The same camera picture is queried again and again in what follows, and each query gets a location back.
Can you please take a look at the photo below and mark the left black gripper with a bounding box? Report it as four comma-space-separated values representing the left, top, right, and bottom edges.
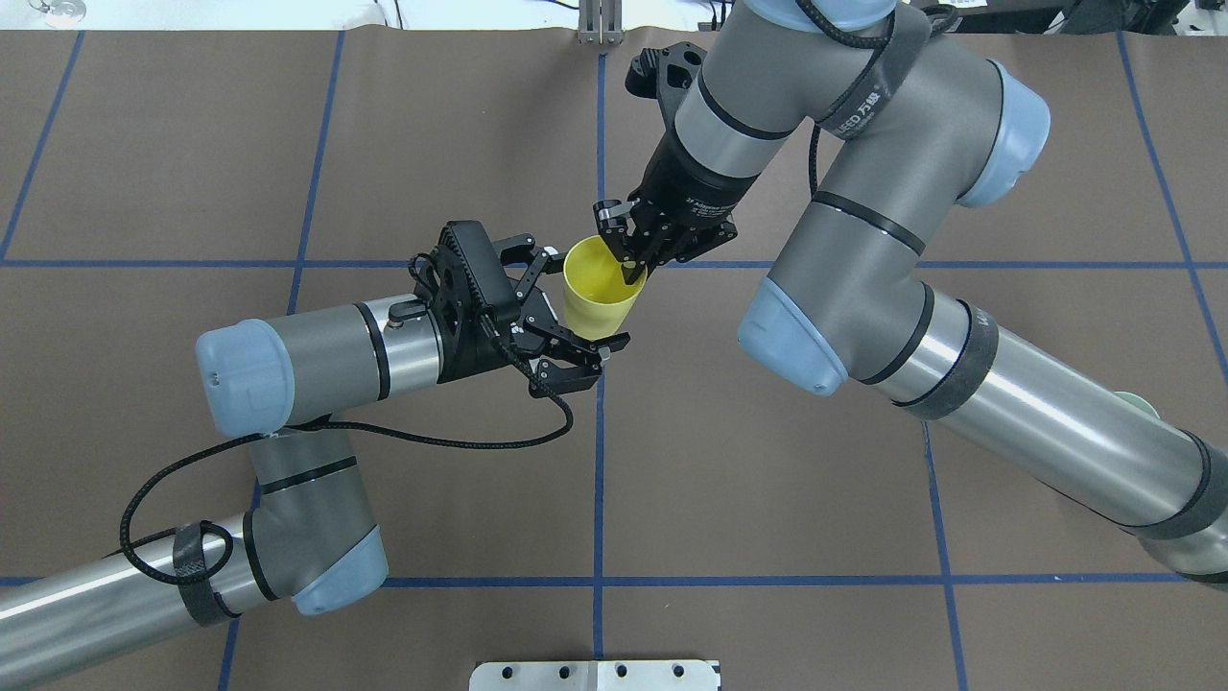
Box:
413, 222, 631, 398

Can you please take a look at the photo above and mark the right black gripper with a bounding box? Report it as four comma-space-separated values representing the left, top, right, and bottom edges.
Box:
593, 134, 744, 287

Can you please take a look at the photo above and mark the yellow plastic cup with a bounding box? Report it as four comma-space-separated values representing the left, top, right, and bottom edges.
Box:
564, 236, 648, 341

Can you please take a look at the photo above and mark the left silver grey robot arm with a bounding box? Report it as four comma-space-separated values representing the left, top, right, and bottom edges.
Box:
2, 222, 630, 690

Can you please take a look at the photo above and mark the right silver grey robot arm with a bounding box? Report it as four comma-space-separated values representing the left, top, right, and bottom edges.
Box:
596, 1, 1227, 589

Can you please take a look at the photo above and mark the light green plastic cup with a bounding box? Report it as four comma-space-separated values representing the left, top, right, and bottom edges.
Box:
1115, 392, 1160, 419

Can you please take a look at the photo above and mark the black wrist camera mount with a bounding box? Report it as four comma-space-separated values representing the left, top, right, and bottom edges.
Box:
624, 42, 707, 126

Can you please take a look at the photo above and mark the aluminium profile post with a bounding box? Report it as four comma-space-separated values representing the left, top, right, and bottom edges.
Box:
576, 0, 626, 45

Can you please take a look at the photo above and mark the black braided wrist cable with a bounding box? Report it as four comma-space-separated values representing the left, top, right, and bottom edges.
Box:
795, 0, 960, 198

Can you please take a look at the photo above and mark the white pedestal base plate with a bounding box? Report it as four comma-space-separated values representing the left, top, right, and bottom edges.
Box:
468, 659, 722, 690

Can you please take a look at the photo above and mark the left black braided cable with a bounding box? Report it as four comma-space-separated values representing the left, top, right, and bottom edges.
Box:
119, 254, 575, 585

